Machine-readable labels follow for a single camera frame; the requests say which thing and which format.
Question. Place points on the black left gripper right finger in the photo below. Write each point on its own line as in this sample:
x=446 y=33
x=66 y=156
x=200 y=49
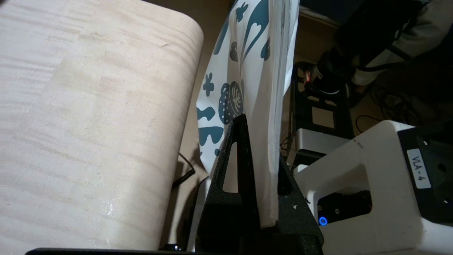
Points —
x=293 y=212

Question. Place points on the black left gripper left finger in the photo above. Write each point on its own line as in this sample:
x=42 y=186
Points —
x=230 y=205

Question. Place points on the white floral zip pouch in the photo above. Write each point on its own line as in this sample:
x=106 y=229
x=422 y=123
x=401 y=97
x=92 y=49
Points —
x=254 y=88

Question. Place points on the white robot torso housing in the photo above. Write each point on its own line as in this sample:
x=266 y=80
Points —
x=371 y=194

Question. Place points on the light wooden shelf desk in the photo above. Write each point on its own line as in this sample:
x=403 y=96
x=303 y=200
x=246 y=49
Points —
x=88 y=124

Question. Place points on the seated person grey trousers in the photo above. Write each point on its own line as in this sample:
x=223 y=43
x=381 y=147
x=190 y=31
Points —
x=407 y=39

